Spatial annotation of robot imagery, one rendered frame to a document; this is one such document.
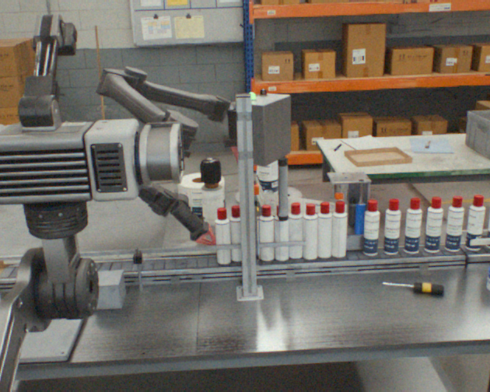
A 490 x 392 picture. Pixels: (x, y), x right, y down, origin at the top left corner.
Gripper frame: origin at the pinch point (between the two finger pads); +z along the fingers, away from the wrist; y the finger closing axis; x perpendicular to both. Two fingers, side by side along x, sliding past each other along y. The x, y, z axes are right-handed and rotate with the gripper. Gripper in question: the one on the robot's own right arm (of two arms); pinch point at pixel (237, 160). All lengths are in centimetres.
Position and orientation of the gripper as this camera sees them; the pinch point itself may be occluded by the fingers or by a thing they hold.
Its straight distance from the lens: 205.1
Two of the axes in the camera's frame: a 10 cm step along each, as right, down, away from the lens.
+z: 0.4, 9.3, 3.8
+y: -10.0, 0.7, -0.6
